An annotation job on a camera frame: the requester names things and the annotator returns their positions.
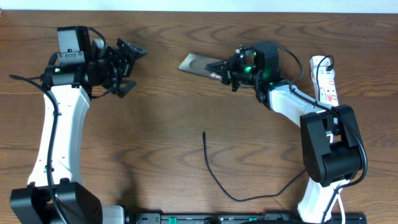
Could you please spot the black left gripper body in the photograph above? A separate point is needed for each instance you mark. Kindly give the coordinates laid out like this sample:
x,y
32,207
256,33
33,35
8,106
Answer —
x,y
115,65

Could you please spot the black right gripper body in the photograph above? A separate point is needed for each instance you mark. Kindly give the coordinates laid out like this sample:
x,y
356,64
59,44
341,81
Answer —
x,y
240,73

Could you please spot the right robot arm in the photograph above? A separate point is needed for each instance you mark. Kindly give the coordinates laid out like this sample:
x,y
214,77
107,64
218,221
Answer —
x,y
333,151

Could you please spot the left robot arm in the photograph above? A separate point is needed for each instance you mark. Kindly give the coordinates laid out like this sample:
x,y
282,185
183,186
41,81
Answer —
x,y
55,192

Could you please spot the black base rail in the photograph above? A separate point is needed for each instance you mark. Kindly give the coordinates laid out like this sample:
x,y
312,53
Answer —
x,y
271,217

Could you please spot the white power strip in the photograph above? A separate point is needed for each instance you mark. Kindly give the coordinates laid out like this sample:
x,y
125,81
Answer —
x,y
323,81

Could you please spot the black USB charger plug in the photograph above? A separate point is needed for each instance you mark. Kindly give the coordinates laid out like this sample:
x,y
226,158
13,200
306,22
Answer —
x,y
329,68

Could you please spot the Galaxy S25 Ultra smartphone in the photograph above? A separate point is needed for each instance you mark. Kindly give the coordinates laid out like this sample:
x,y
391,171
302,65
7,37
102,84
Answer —
x,y
197,65

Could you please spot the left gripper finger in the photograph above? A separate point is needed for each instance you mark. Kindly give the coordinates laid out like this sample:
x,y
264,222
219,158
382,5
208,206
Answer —
x,y
131,51
125,87

